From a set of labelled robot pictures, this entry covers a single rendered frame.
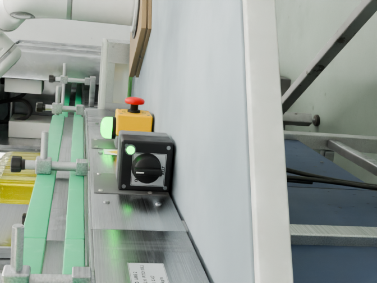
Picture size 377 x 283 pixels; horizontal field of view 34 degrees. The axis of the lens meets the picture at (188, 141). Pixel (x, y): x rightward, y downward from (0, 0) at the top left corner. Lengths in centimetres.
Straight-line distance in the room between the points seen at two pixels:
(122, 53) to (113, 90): 10
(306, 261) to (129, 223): 23
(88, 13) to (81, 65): 103
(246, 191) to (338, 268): 28
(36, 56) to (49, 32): 275
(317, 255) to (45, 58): 184
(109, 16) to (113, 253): 87
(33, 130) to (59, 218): 181
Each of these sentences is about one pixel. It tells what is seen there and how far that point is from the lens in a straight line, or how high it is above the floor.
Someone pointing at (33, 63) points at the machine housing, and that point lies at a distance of 251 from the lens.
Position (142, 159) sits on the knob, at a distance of 91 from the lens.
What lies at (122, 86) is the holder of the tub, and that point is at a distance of 170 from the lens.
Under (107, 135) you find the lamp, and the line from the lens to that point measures 123.
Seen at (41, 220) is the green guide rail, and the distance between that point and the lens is 86.
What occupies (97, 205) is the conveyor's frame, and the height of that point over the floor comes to 87.
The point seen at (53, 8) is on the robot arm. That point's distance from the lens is 149.
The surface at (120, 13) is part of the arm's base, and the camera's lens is 149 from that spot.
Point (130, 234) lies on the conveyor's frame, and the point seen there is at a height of 83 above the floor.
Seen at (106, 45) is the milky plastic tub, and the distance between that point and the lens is 169.
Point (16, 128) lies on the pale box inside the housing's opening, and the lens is 268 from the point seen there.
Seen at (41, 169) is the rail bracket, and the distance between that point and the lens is 108.
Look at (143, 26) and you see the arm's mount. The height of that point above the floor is 77.
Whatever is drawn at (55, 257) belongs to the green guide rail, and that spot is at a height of 92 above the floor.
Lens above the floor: 91
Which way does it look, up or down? 11 degrees down
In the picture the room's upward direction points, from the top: 87 degrees counter-clockwise
